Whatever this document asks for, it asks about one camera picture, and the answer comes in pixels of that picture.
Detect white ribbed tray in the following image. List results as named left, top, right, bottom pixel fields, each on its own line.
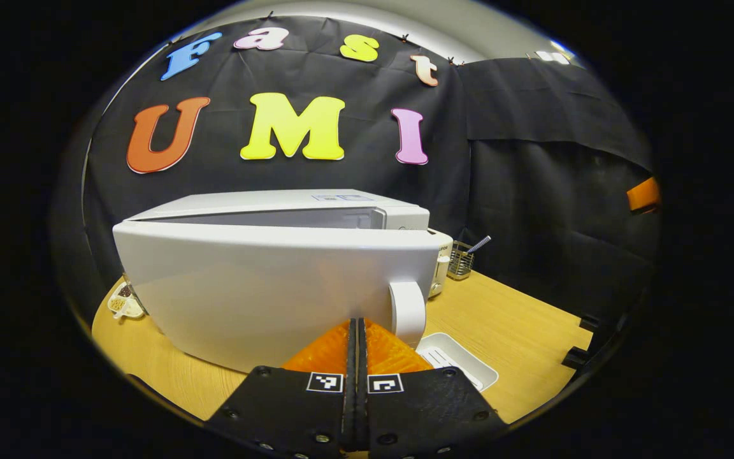
left=415, top=332, right=499, bottom=391

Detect white microwave oven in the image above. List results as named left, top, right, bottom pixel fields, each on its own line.
left=112, top=189, right=454, bottom=374

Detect metal wire holder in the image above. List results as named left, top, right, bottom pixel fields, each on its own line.
left=447, top=240, right=475, bottom=281

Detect small white snack dish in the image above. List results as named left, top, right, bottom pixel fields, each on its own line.
left=107, top=282, right=146, bottom=319

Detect cream toaster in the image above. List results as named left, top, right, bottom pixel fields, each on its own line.
left=428, top=228, right=454, bottom=299

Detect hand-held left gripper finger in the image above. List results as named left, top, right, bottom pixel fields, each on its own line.
left=204, top=317, right=357, bottom=459
left=357, top=317, right=509, bottom=457

